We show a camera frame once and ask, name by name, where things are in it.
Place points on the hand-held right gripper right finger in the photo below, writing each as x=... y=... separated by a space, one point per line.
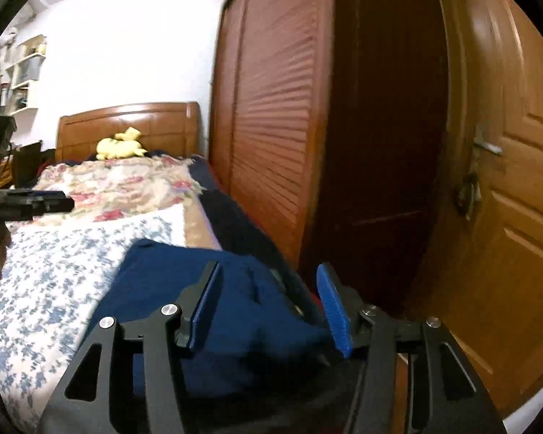
x=335 y=312

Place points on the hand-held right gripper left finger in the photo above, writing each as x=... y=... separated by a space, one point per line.
x=208 y=303

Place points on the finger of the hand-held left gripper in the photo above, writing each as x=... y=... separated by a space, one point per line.
x=36 y=205

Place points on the blue suit jacket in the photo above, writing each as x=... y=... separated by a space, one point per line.
x=163 y=289

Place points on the dark chair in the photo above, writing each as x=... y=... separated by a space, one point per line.
x=29 y=162

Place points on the blue floral white bedsheet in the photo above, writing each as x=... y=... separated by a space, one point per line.
x=49 y=280

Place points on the pink floral blanket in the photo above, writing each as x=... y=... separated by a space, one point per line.
x=117 y=185

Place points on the yellow plush toy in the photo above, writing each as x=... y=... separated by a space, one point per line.
x=117 y=147

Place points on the dark grey folded garment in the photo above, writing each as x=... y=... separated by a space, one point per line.
x=276 y=407

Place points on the wooden bed headboard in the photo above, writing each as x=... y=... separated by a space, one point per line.
x=163 y=122

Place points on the bunch of keys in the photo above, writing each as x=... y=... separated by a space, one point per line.
x=466 y=196

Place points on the wooden door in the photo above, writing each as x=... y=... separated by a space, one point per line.
x=525 y=235

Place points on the wooden louvered wardrobe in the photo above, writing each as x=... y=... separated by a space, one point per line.
x=276 y=99

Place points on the white wall shelf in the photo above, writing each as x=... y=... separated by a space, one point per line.
x=27 y=68

